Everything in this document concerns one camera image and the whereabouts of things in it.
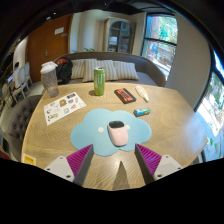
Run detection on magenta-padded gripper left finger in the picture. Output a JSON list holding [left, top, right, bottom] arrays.
[[43, 143, 95, 187]]

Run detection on white dining chair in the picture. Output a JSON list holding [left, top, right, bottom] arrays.
[[13, 63, 33, 98]]

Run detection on white sticker sheet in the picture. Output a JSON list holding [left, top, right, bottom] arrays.
[[43, 92, 87, 127]]

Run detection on white tube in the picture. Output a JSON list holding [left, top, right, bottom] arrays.
[[134, 85, 150, 103]]

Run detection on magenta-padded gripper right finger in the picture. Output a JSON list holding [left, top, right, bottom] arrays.
[[134, 143, 184, 185]]

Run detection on green drink can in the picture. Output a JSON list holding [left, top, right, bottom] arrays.
[[93, 66, 107, 97]]

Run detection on black backpack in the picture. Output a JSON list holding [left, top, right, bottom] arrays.
[[54, 57, 74, 85]]

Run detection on grey curved sofa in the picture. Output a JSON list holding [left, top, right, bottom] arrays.
[[53, 51, 167, 88]]

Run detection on clear shaker bottle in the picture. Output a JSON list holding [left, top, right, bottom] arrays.
[[40, 61, 60, 98]]

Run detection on small blue pack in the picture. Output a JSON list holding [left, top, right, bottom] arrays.
[[133, 106, 152, 118]]

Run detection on black-framed window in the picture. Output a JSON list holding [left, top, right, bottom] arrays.
[[140, 13, 179, 79], [194, 49, 224, 163]]

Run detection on pink computer mouse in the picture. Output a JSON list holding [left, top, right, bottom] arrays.
[[106, 120, 130, 148]]

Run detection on brown wooden door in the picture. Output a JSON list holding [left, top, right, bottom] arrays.
[[26, 13, 74, 74]]

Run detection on yellow and white code sign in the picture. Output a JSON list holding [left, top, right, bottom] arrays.
[[21, 153, 37, 167]]

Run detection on blue cloud-shaped mouse pad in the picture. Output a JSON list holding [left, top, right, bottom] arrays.
[[70, 107, 153, 158]]

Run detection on person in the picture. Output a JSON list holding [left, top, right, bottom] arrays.
[[12, 61, 22, 88]]

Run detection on black flat box, red print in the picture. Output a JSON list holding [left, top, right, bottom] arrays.
[[113, 87, 137, 105]]

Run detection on grey tufted armchair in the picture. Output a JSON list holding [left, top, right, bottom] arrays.
[[7, 94, 44, 163]]

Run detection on glass-door cabinet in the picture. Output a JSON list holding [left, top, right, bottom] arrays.
[[103, 17, 137, 55]]

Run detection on striped cushion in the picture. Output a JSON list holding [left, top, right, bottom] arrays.
[[113, 60, 140, 81], [70, 59, 87, 80], [82, 59, 119, 83]]

